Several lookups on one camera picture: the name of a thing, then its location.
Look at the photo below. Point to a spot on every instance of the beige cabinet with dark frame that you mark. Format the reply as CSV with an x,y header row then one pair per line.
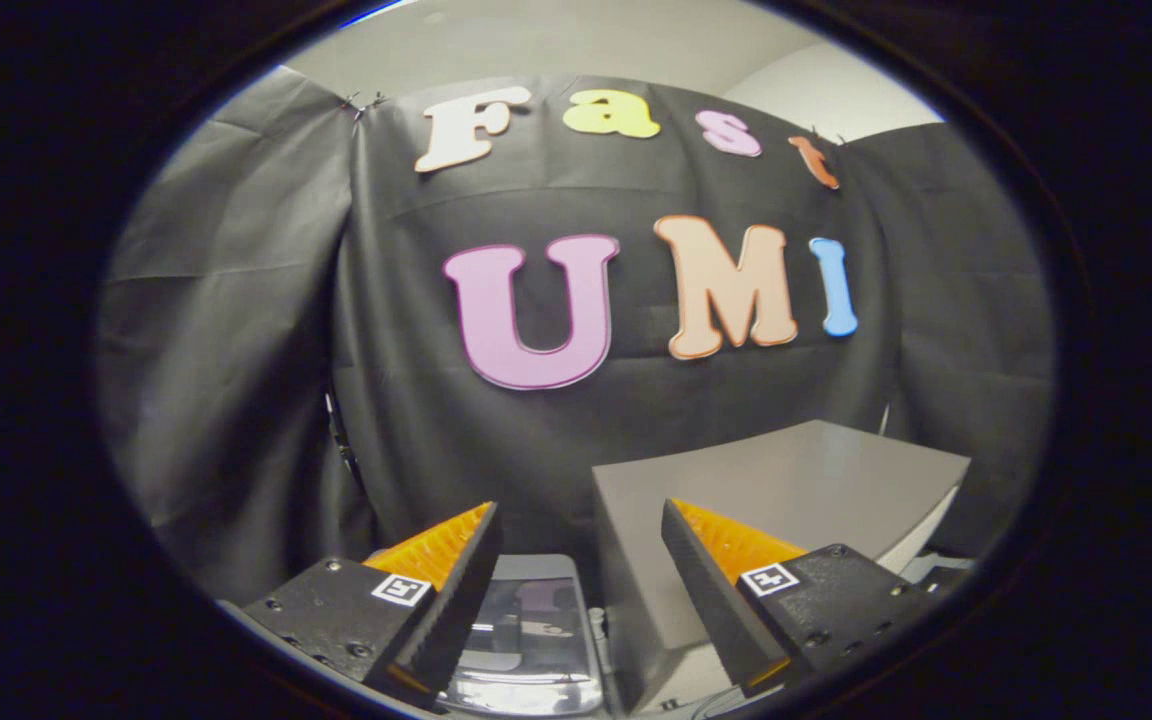
x,y
816,480

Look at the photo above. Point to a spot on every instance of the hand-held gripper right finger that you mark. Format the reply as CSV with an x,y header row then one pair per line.
x,y
711,595

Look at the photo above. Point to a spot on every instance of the black box with white label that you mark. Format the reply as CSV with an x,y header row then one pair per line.
x,y
946,582

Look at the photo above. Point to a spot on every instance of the grey washing machine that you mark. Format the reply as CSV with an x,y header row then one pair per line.
x,y
536,640

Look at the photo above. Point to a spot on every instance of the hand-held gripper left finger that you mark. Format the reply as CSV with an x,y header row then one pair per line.
x,y
451,595

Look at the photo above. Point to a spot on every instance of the black backdrop cloth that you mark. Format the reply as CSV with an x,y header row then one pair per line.
x,y
236,350

